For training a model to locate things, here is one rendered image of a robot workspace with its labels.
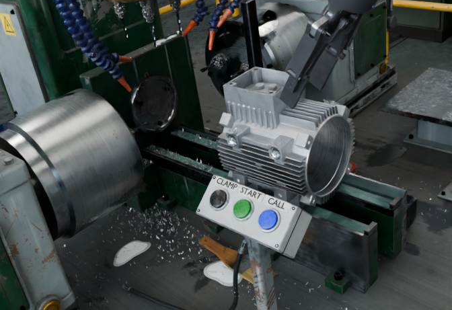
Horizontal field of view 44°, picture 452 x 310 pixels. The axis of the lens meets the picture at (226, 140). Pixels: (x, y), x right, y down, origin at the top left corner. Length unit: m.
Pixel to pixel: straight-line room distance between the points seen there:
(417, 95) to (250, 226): 0.78
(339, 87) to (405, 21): 2.99
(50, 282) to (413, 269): 0.66
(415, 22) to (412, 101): 3.03
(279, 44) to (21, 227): 0.73
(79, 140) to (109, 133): 0.06
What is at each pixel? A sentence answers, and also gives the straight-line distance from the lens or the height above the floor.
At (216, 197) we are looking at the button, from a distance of 0.87.
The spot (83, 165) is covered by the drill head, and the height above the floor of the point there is 1.09.
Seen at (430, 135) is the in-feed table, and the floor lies 0.82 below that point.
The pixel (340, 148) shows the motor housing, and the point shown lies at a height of 0.99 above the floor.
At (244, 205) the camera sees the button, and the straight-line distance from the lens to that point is 0.84.
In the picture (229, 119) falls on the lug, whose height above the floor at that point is 1.08.
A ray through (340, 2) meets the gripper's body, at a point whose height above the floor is 1.34.
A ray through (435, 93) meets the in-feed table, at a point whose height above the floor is 0.92.
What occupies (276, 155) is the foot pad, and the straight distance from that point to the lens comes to 0.99.
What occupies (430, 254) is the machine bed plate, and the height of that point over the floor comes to 0.80.
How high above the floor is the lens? 1.56
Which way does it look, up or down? 29 degrees down
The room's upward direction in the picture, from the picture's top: 9 degrees counter-clockwise
